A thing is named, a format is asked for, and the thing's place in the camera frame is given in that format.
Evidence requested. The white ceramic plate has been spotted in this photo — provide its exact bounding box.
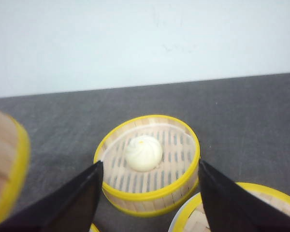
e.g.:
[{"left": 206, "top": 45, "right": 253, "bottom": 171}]
[{"left": 168, "top": 193, "right": 202, "bottom": 232}]

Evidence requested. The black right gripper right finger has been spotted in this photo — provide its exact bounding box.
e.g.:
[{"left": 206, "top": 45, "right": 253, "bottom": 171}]
[{"left": 198, "top": 160, "right": 290, "bottom": 232}]

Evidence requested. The white steamed bun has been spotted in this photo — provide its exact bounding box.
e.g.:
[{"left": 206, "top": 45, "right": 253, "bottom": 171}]
[{"left": 124, "top": 135, "right": 163, "bottom": 172}]

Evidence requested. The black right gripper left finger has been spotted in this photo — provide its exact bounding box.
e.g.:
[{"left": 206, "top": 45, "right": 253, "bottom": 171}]
[{"left": 0, "top": 161, "right": 103, "bottom": 232}]

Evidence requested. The yellow-rimmed bamboo steamer lid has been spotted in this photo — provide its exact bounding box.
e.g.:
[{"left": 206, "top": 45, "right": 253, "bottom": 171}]
[{"left": 184, "top": 182, "right": 290, "bottom": 232}]

